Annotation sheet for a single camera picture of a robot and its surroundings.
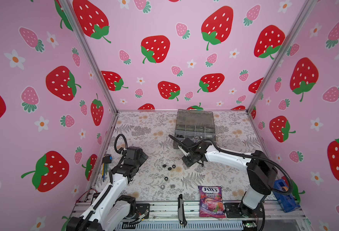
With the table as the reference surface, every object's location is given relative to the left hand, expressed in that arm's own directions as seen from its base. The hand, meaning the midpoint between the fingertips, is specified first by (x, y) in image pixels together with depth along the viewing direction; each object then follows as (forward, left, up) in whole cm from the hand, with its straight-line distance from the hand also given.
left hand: (140, 157), depth 85 cm
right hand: (0, -27, -3) cm, 28 cm away
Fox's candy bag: (-22, -40, -7) cm, 46 cm away
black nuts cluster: (-4, -17, -8) cm, 19 cm away
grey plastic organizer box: (+32, -38, -8) cm, 50 cm away
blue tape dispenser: (-22, -80, -4) cm, 83 cm away
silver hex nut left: (-14, -14, -9) cm, 21 cm away
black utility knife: (-28, -24, -8) cm, 38 cm away
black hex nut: (-9, -15, -9) cm, 20 cm away
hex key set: (+2, +24, -8) cm, 25 cm away
